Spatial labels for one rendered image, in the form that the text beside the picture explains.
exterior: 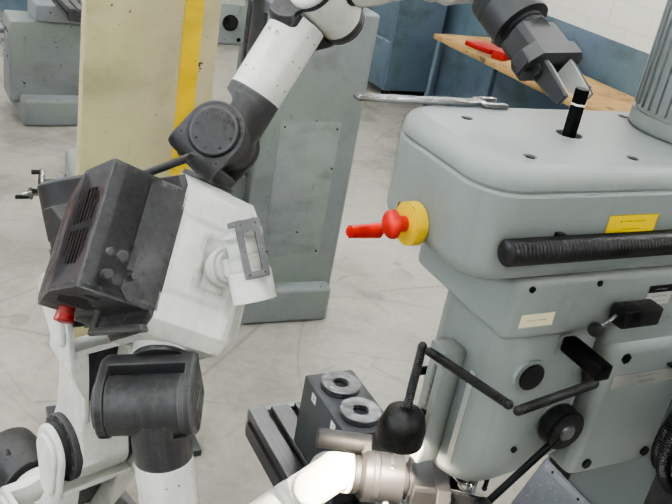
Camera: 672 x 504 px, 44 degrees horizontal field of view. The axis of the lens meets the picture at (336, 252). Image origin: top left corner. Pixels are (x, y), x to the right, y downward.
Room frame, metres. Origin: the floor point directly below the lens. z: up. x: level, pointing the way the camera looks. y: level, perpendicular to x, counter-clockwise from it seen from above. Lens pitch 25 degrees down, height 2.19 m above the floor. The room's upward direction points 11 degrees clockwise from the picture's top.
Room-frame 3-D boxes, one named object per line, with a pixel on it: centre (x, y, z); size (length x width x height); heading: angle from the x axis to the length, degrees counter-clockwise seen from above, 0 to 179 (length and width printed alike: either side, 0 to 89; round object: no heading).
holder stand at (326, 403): (1.51, -0.09, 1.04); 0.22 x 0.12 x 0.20; 30
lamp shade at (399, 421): (1.03, -0.15, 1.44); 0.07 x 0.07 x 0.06
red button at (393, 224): (1.03, -0.07, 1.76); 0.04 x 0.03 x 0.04; 30
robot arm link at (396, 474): (1.15, -0.20, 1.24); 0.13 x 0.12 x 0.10; 5
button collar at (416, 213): (1.04, -0.09, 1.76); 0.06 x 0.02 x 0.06; 30
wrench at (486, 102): (1.18, -0.09, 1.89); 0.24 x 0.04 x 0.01; 119
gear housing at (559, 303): (1.18, -0.33, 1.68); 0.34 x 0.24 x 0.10; 120
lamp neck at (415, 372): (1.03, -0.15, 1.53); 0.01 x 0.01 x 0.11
